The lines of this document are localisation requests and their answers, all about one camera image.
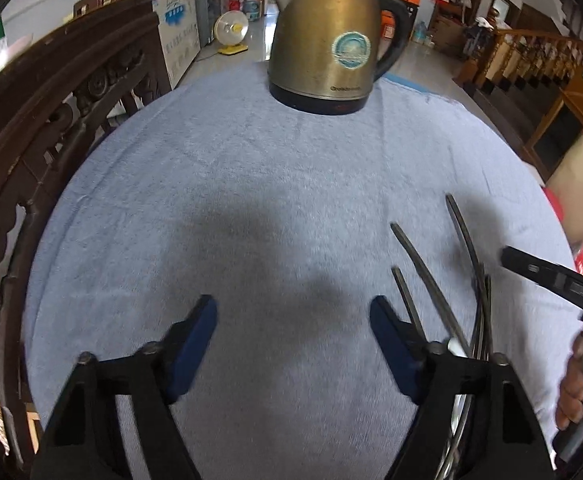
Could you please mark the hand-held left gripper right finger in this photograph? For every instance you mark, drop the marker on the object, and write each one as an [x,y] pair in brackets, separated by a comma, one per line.
[389,335]

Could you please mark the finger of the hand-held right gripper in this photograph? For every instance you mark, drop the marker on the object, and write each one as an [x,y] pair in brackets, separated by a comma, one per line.
[531,266]

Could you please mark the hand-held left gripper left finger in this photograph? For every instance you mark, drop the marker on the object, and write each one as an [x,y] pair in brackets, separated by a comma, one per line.
[196,340]

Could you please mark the person's right hand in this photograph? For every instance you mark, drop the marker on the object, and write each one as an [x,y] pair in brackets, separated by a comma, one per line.
[574,385]

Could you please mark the wooden cabinet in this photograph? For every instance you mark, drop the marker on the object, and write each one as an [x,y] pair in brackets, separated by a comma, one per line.
[566,125]

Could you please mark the light blue towel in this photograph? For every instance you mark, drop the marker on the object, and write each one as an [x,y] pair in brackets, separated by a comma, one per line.
[251,200]

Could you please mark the wooden stair railing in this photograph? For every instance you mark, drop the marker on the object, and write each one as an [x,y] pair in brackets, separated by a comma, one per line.
[526,52]

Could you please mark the blue water bottle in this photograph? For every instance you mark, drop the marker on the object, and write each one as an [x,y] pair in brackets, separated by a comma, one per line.
[420,32]

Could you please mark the carved dark wooden chair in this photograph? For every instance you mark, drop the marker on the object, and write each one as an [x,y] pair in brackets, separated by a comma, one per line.
[46,110]

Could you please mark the brass-coloured electric kettle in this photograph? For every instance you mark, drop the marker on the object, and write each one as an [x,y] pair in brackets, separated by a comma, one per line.
[321,45]

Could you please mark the yellow round fan heater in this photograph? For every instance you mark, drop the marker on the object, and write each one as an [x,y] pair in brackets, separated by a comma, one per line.
[230,27]

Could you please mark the white chest freezer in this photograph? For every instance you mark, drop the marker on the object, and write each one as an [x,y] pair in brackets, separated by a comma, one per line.
[179,25]

